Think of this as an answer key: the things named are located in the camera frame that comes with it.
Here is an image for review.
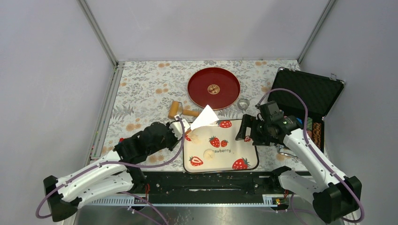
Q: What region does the wooden roller with handle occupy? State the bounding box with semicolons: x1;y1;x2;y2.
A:
168;101;200;119

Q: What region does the strawberry pattern rectangular tray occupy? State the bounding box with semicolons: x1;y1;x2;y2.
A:
183;120;259;173

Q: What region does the round cut dough wrapper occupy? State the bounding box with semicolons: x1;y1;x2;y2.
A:
203;149;215;161

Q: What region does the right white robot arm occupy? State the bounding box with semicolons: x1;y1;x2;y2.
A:
235;101;363;224

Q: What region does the white dough piece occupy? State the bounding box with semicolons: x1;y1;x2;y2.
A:
185;132;202;144

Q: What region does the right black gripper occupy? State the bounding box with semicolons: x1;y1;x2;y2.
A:
235;113;271;146

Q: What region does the red round lacquer tray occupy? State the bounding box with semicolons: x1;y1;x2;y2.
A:
187;67;241;110

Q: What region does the metal round cookie cutter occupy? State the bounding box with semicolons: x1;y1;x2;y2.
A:
237;98;250;112

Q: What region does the floral tablecloth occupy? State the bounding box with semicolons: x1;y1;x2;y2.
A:
91;60;299;159

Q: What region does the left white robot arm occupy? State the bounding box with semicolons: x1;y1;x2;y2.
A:
36;118;190;222

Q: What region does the black poker chip case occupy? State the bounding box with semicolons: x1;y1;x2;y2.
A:
268;68;345;152

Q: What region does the metal scraper orange handle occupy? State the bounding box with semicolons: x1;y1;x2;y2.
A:
186;105;219;134

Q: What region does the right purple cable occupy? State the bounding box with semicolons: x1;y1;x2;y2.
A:
256;88;365;225

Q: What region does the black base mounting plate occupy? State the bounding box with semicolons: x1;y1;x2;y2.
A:
129;172;293;204

